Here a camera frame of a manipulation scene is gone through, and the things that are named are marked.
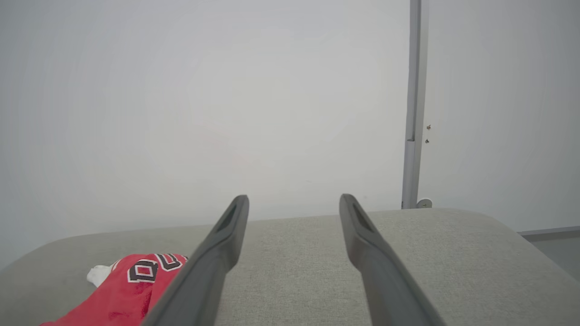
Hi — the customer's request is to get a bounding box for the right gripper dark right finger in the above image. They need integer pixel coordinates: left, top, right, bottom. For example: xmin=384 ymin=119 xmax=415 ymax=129
xmin=339 ymin=194 xmax=447 ymax=326

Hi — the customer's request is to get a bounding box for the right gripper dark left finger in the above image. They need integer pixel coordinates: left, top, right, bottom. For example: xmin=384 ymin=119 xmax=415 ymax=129
xmin=141 ymin=195 xmax=250 ymax=326

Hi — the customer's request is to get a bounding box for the red and white jersey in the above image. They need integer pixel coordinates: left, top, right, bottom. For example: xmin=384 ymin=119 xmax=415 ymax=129
xmin=40 ymin=253 xmax=189 ymax=326

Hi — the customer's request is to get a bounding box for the grey fabric sofa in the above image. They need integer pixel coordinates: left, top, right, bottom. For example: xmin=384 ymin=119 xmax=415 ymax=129
xmin=0 ymin=208 xmax=580 ymax=326

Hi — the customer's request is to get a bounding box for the grey baseboard strip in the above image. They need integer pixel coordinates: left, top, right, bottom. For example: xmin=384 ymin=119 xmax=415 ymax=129
xmin=518 ymin=226 xmax=580 ymax=241

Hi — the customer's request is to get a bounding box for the grey vertical wall post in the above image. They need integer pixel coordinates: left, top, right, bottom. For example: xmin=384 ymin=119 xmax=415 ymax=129
xmin=401 ymin=0 xmax=430 ymax=210

